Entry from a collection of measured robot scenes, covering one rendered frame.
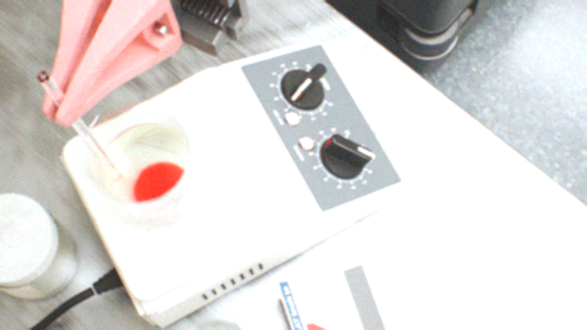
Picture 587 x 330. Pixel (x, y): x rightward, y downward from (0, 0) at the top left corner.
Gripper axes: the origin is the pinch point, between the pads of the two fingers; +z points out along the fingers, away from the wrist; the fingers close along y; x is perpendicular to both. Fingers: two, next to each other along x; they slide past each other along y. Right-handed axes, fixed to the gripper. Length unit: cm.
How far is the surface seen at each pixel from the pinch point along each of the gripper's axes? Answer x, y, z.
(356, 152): 19.9, 11.3, -9.8
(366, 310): 25.9, 16.4, -1.7
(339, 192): 20.7, 11.5, -7.0
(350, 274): 25.9, 14.3, -3.4
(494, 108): 101, 15, -46
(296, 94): 19.7, 5.9, -11.5
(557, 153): 101, 26, -44
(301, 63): 22.0, 4.6, -14.3
